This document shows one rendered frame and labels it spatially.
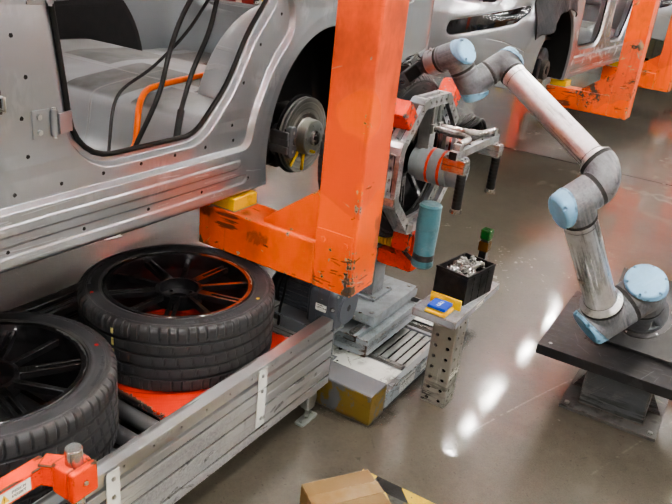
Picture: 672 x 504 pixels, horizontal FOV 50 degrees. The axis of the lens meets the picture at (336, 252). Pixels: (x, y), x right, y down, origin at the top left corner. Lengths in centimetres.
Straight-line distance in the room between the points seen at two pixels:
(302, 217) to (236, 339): 48
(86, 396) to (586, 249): 156
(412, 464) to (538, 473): 44
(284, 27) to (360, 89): 58
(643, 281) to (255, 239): 139
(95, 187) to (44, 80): 35
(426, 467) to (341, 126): 119
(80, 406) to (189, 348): 47
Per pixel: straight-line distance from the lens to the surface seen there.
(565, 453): 287
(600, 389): 310
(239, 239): 268
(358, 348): 297
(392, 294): 321
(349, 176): 233
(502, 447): 280
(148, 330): 228
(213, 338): 230
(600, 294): 265
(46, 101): 205
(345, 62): 228
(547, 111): 251
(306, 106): 309
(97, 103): 298
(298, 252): 252
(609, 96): 632
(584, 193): 234
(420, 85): 287
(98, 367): 210
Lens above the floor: 164
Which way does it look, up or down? 23 degrees down
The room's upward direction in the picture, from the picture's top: 6 degrees clockwise
